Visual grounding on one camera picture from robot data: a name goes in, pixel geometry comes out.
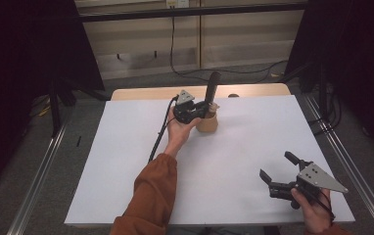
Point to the dark grey knife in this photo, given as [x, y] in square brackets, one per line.
[212, 87]

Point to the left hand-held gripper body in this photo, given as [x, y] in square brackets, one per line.
[185, 109]

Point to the black curtain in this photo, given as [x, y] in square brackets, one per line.
[28, 65]
[354, 49]

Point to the light wooden table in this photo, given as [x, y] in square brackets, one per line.
[142, 93]

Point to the black metal stand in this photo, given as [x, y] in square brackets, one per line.
[322, 94]
[55, 111]

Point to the black horizontal bar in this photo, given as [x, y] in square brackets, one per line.
[175, 13]

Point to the brown cup with small figurine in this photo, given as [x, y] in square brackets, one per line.
[208, 125]

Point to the metal floor rail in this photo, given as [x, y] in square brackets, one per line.
[35, 182]
[354, 163]

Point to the person's right hand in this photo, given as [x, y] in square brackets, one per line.
[315, 215]

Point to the small dark round knob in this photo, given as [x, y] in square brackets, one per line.
[233, 95]

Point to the person's left hand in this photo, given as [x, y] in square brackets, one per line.
[179, 133]

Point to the small yellow floor scrap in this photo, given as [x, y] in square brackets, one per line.
[274, 75]

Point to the small black stick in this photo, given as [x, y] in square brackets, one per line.
[78, 141]

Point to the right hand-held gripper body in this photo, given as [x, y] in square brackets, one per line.
[320, 178]

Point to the yellow and black tool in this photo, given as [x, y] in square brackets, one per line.
[44, 111]

